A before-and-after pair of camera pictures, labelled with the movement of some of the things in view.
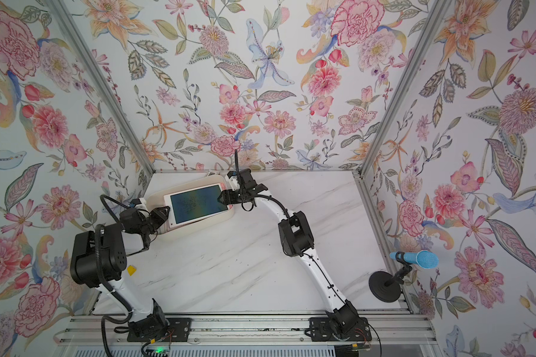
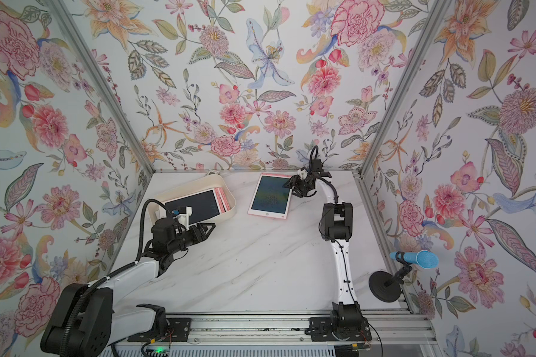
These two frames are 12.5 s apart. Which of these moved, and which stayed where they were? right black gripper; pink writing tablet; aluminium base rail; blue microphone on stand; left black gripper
Moved: pink writing tablet; left black gripper; right black gripper
Stayed: blue microphone on stand; aluminium base rail
